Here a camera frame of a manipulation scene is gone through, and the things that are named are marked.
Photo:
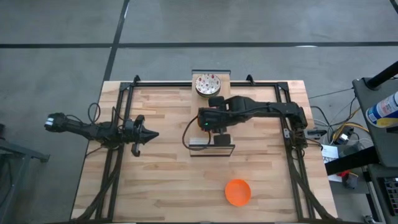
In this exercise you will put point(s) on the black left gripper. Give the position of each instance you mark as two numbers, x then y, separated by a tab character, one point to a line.
138	137

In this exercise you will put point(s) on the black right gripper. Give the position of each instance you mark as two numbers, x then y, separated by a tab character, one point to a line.
224	118

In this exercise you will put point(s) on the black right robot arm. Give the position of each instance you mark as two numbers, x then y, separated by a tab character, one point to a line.
267	109

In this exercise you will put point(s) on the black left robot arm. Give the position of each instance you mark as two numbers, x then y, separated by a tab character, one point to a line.
81	130

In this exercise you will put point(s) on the orange plastic mini bowl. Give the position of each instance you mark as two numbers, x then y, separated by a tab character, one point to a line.
237	193

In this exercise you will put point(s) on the wooden shelf riser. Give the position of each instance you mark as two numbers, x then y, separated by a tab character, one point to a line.
194	105

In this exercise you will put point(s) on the black power adapter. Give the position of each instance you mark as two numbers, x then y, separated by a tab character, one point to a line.
316	133

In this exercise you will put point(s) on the white paper sheet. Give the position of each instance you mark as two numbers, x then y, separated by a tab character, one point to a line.
330	154

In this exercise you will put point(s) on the grey metal stand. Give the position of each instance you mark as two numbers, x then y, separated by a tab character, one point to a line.
28	152

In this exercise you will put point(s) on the small red object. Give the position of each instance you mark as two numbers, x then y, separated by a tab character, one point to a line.
343	174

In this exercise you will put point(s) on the black cart crossbar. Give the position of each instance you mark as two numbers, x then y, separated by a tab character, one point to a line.
351	160

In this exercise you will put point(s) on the grey equipment cart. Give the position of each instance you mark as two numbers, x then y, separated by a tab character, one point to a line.
363	102

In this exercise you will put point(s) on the small grey box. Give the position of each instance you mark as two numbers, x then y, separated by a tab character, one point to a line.
350	182

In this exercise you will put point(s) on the blue white wipes canister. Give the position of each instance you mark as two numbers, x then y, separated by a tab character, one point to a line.
384	109

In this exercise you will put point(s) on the yellow round lid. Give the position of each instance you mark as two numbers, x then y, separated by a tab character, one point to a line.
387	122

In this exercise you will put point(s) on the black pole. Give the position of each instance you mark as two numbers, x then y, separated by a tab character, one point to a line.
382	74

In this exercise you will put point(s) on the dark keypad device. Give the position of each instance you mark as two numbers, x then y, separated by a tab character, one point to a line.
392	193

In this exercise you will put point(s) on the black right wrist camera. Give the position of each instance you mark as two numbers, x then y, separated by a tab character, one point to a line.
209	119

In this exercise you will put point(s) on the black aluminium table frame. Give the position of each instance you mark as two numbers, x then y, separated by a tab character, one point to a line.
161	84

